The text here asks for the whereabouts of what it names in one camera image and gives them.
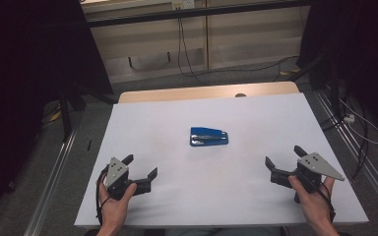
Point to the person's grey trousers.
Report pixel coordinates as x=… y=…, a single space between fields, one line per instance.
x=223 y=232

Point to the aluminium floor rail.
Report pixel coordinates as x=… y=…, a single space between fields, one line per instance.
x=370 y=168
x=50 y=183

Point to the black curtain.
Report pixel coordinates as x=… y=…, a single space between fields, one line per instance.
x=19 y=65
x=367 y=49

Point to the person's left hand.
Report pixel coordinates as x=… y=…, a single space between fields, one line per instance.
x=113 y=206

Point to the wooden table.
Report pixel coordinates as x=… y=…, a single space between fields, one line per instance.
x=183 y=93

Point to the black metal crossbar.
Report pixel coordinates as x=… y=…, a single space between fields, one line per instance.
x=193 y=13

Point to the blue stapler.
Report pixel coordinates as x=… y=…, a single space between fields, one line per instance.
x=209 y=136

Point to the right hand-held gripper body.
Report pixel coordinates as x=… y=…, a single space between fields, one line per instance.
x=310 y=173

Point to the black metal stand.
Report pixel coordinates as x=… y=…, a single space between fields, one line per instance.
x=333 y=85
x=66 y=118

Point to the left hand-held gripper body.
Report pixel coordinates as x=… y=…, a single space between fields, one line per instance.
x=116 y=171

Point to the person's right hand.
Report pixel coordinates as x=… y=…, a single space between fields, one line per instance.
x=311 y=205

